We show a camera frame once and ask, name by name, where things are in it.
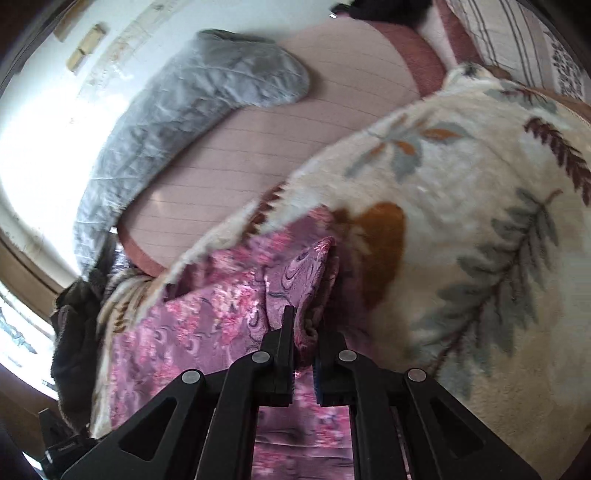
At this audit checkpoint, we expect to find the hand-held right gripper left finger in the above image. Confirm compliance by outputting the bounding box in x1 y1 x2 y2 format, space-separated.
60 305 297 480

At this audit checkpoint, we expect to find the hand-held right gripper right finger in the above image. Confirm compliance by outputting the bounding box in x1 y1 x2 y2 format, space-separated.
313 319 542 480

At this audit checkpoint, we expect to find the purple floral cloth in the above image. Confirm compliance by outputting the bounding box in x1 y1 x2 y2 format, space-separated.
90 205 356 480

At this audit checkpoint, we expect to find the dark brown fuzzy cloth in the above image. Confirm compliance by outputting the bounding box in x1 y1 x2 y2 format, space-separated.
50 240 121 430

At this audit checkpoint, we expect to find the pink sofa cushion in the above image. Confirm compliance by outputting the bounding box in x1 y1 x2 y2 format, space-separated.
434 0 485 70
115 21 446 278

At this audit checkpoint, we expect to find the leaf print fleece blanket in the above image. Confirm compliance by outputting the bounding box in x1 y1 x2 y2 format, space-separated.
88 62 591 480

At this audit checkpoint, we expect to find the grey quilted pillow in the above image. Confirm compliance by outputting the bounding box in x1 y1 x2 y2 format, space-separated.
74 28 310 282

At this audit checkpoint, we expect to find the black cloth item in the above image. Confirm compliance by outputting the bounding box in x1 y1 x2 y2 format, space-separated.
332 0 437 26

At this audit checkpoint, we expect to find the striped floral sofa cover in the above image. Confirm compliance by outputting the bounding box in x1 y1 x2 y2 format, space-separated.
443 0 591 100

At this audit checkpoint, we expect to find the wooden window frame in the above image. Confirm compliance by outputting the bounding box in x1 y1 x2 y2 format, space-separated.
0 231 70 301

